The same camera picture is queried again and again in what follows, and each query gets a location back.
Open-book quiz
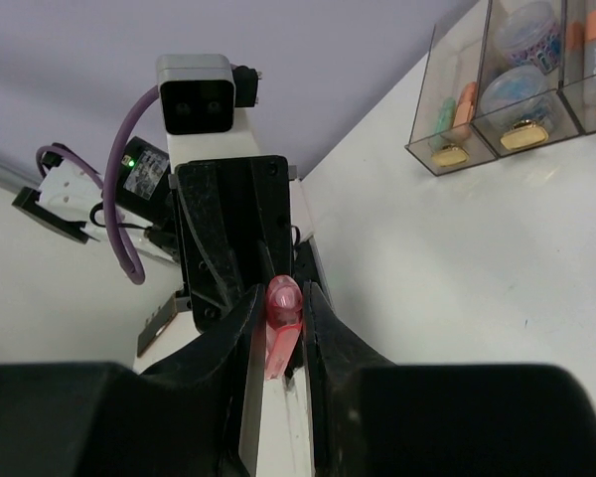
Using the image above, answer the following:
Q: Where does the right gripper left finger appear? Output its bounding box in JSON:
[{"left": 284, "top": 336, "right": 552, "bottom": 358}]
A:
[{"left": 0, "top": 285, "right": 264, "bottom": 476}]

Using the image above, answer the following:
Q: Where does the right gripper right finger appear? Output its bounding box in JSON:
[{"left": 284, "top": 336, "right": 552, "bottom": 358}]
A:
[{"left": 303, "top": 282, "right": 596, "bottom": 476}]

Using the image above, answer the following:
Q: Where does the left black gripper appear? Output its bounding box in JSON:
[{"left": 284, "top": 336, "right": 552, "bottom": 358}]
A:
[{"left": 170, "top": 155, "right": 293, "bottom": 332}]

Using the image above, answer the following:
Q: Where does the pink clear clip pen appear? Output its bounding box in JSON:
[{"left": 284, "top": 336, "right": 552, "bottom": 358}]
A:
[{"left": 264, "top": 275, "right": 303, "bottom": 381}]

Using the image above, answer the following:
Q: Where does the green clear clip pen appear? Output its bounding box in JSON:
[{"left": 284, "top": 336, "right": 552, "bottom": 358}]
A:
[{"left": 428, "top": 97, "right": 456, "bottom": 152}]

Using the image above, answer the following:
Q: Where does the orange clear clip pen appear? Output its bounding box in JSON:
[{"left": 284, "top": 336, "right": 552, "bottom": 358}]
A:
[{"left": 453, "top": 81, "right": 478, "bottom": 128}]

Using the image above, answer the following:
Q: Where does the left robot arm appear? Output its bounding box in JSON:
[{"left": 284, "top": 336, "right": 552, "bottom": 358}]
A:
[{"left": 13, "top": 137, "right": 294, "bottom": 330}]

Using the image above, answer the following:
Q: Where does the small clear blue jar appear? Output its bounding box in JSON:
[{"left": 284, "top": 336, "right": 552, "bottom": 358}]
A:
[{"left": 479, "top": 65, "right": 554, "bottom": 132}]

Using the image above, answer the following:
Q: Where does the smoky clear drawer organizer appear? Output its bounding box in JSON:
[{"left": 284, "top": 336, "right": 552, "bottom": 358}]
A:
[{"left": 406, "top": 1, "right": 596, "bottom": 176}]

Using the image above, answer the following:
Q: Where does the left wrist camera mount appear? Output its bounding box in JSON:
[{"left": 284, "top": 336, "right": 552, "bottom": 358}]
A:
[{"left": 156, "top": 54, "right": 260, "bottom": 167}]

